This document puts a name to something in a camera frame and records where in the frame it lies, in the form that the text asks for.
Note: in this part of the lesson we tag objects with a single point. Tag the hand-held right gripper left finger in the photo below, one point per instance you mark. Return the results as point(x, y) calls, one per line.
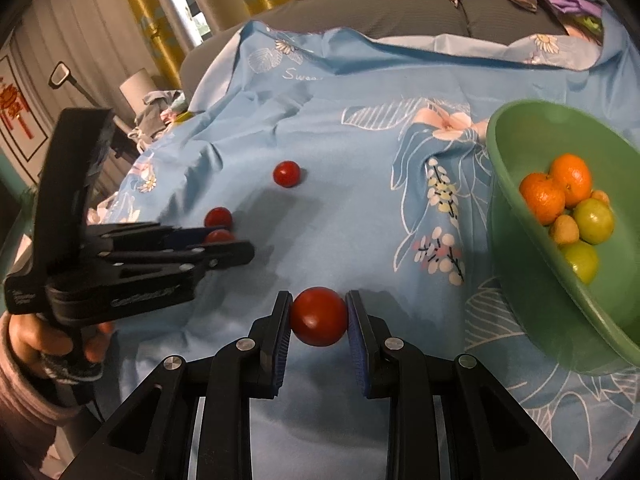
point(282, 340)

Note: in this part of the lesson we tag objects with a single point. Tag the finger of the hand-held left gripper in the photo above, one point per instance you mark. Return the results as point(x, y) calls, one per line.
point(200, 260)
point(150, 235)

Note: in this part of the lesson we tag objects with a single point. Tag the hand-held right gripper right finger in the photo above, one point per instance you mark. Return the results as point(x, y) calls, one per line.
point(356, 340)

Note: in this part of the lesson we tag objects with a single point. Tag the red cherry tomato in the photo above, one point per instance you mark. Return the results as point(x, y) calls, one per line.
point(218, 217)
point(319, 316)
point(220, 235)
point(287, 174)

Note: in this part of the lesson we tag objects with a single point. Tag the green plastic bowl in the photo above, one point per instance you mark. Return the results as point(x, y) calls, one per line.
point(550, 325)

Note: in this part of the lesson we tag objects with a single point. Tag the orange tangerine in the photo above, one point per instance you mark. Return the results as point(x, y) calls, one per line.
point(542, 197)
point(571, 179)

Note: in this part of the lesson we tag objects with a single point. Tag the small yellow fruit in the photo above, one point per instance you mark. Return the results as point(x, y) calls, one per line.
point(601, 196)
point(565, 229)

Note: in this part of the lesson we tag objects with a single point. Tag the green round fruit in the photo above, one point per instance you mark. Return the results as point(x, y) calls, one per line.
point(593, 220)
point(580, 262)

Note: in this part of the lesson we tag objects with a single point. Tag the person's left forearm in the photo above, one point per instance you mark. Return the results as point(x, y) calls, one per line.
point(25, 400)

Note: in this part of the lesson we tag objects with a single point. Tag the person's left hand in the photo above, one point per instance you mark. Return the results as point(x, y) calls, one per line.
point(35, 340)

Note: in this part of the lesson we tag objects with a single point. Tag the black stick vacuum cleaner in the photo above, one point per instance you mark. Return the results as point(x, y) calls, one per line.
point(61, 74)

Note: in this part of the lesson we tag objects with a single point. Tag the heap of mixed clothes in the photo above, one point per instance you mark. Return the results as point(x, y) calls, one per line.
point(157, 112)

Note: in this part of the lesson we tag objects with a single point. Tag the white paper roll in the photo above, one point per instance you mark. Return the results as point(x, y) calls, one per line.
point(136, 87)

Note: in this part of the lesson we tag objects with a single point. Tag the blue floral bed sheet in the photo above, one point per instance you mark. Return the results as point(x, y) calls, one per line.
point(350, 200)

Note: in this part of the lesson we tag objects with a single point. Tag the window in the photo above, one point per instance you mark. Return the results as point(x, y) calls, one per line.
point(197, 5)

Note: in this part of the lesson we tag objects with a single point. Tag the grey sofa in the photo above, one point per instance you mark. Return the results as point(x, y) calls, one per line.
point(375, 15)

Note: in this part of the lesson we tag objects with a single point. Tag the red wall ornament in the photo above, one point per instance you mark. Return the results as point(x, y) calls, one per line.
point(12, 105)

